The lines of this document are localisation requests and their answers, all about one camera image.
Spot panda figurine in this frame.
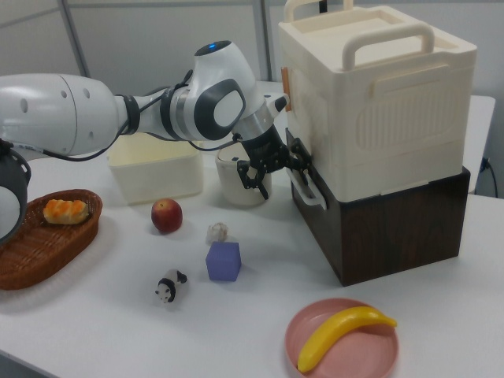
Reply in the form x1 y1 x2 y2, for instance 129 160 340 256
154 269 188 305

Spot brown wicker basket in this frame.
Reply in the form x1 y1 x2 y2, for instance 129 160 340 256
0 189 104 291

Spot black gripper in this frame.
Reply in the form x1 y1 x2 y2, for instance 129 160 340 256
237 128 316 201

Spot red apple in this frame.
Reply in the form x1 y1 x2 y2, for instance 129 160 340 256
150 198 183 234

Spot yellow banana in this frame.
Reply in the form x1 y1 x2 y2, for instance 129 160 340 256
297 306 398 372

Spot crumpled white paper ball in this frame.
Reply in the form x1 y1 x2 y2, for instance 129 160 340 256
206 222 229 242

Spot cream plastic storage box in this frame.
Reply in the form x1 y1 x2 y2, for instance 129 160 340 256
278 0 478 197

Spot cream open plastic container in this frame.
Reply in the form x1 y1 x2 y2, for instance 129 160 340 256
108 133 205 206

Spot orange glazed bread loaf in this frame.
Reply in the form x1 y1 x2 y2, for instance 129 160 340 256
43 198 89 225

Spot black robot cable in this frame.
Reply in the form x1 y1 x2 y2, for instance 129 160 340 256
0 70 242 162

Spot white lidded trash can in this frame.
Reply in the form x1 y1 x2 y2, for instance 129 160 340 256
215 147 273 207

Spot dark wooden drawer cabinet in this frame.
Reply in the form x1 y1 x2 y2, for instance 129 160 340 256
286 165 472 287

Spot pink plate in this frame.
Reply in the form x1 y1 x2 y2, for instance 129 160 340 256
284 298 399 378

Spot purple cube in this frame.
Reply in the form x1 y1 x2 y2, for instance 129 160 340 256
205 241 242 282

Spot dark wooden drawer white handle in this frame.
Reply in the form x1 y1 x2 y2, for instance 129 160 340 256
285 128 339 243

